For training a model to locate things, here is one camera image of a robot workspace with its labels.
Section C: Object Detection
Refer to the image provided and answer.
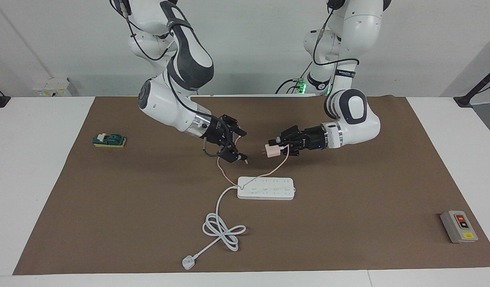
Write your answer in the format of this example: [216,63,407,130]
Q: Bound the black left arm base cable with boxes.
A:
[275,60,313,95]

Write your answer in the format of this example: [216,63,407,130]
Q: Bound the green knife switch yellow base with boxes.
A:
[93,133,127,148]

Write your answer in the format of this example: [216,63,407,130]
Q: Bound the black left arm gripper cable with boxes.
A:
[313,8,361,66]

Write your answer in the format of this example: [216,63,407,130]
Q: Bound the white wall socket box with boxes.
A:
[33,78,73,97]

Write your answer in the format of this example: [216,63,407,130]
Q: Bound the pink charger adapter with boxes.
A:
[261,144,283,158]

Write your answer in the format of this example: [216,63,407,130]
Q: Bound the white power cord with plug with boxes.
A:
[182,185,246,271]

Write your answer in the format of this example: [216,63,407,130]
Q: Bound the grey push button box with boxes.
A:
[440,210,478,244]

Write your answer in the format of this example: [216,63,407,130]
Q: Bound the black right arm gripper cable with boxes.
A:
[117,0,233,158]

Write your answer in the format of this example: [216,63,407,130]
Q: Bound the white power strip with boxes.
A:
[237,177,296,201]

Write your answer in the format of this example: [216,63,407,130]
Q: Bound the pink charging cable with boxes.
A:
[217,136,290,191]

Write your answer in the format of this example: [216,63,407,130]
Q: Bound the brown paper mat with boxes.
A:
[12,96,490,275]

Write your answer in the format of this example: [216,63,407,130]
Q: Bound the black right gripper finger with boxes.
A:
[221,143,248,164]
[222,115,247,137]

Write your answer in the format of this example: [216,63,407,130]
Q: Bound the black arm gripper cable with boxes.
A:
[117,0,233,158]
[313,8,361,66]

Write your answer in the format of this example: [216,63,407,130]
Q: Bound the tall black slanted stand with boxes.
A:
[453,64,490,108]

